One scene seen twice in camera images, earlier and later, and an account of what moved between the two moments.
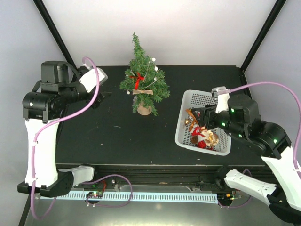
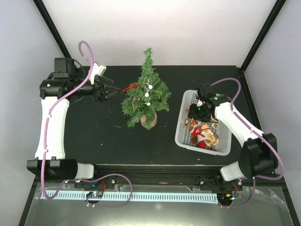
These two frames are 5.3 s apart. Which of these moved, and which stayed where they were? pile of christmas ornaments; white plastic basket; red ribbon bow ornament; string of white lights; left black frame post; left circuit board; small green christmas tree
Moved: string of white lights; red ribbon bow ornament; small green christmas tree
Stayed: left circuit board; white plastic basket; left black frame post; pile of christmas ornaments
